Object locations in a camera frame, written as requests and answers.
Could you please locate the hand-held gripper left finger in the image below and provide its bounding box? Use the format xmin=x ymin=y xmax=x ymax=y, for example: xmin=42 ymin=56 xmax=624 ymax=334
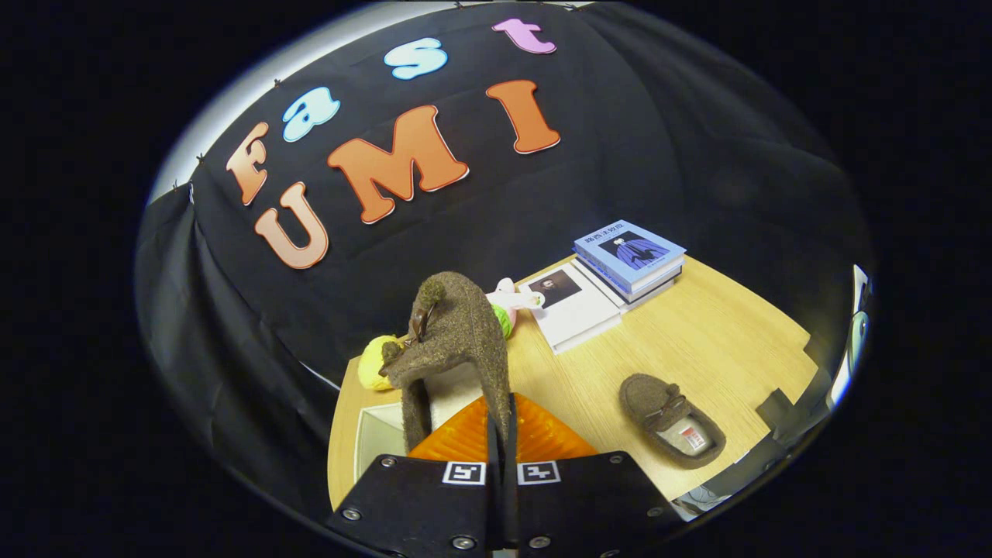
xmin=325 ymin=395 xmax=501 ymax=555

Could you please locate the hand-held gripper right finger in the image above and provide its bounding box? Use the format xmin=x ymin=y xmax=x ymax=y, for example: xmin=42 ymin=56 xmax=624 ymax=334
xmin=508 ymin=393 xmax=687 ymax=555

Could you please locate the grey storage box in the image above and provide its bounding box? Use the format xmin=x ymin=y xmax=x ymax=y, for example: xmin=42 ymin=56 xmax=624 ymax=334
xmin=354 ymin=401 xmax=412 ymax=485

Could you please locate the brown fuzzy shoe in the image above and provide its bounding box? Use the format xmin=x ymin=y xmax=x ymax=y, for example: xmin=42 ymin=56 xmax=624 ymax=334
xmin=618 ymin=374 xmax=727 ymax=470
xmin=378 ymin=270 xmax=516 ymax=466

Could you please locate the yellow plush toy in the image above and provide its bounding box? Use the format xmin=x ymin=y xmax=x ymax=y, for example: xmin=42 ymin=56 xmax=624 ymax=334
xmin=357 ymin=335 xmax=408 ymax=392

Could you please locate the white book with portrait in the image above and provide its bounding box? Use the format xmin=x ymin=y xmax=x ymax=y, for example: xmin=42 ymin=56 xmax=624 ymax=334
xmin=518 ymin=262 xmax=623 ymax=355

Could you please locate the green and pink plush toy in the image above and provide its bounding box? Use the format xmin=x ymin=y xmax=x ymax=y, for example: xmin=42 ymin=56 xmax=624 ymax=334
xmin=484 ymin=277 xmax=546 ymax=340

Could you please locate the dark cover book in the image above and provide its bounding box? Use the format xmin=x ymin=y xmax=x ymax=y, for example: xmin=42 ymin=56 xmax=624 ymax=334
xmin=575 ymin=252 xmax=686 ymax=303

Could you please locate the blue cover book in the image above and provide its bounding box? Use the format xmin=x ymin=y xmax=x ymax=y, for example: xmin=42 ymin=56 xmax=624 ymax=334
xmin=573 ymin=219 xmax=687 ymax=294

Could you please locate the large black table clamp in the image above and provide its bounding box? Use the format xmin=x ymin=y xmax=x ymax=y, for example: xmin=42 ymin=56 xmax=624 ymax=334
xmin=756 ymin=387 xmax=800 ymax=425

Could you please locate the white device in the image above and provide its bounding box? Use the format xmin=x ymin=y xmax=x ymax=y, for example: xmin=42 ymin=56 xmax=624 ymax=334
xmin=828 ymin=263 xmax=870 ymax=410

